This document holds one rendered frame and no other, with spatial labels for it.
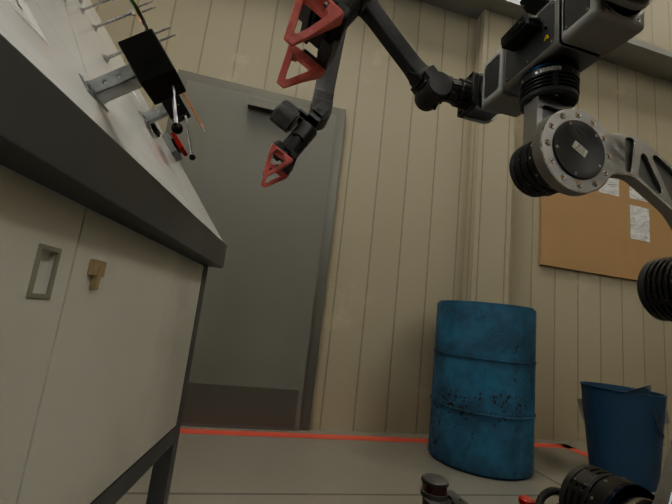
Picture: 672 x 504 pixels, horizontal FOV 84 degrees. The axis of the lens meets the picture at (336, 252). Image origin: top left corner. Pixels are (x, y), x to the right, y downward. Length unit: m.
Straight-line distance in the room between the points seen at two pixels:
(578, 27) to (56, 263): 1.05
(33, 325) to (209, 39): 2.70
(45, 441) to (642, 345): 3.92
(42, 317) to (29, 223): 0.10
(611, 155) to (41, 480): 1.16
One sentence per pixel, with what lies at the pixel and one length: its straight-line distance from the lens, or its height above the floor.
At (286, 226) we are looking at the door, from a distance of 2.46.
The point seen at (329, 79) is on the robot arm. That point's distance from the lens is 1.18.
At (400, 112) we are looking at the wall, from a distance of 3.05.
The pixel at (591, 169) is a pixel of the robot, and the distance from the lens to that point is 1.03.
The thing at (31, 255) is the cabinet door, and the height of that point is 0.73.
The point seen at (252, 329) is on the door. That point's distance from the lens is 2.40.
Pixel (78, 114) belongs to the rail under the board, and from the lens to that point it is 0.43.
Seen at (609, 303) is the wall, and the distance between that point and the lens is 3.79.
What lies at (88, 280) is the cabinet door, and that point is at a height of 0.71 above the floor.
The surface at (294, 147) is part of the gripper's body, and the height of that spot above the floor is 1.14.
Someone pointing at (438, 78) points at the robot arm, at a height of 1.44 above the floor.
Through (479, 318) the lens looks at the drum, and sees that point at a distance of 2.19.
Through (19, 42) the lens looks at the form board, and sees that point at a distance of 0.41.
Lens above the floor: 0.70
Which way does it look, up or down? 10 degrees up
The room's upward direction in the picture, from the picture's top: 6 degrees clockwise
